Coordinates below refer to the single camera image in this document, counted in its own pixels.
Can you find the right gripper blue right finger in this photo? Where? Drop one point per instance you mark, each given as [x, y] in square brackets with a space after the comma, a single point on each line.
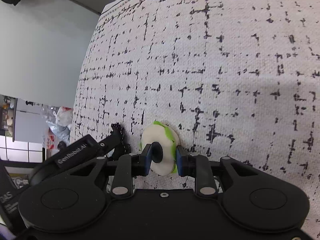
[184, 162]

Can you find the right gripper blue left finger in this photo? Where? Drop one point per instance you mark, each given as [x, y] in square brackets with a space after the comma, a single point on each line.
[144, 161]

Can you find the black felt stitched patch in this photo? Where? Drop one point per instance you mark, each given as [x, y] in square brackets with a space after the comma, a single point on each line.
[121, 147]

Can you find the red white snack package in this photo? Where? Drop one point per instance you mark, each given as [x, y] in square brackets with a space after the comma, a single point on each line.
[50, 141]

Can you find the grey plastic bag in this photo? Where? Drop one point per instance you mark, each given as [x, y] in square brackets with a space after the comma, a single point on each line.
[61, 132]

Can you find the white plastic bag red print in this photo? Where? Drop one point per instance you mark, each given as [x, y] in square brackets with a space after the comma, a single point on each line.
[64, 116]

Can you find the kitchen shelf with items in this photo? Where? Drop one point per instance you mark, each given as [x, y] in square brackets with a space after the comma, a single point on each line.
[8, 116]

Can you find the white black patterned blanket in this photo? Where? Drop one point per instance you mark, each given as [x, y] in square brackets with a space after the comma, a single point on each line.
[231, 77]

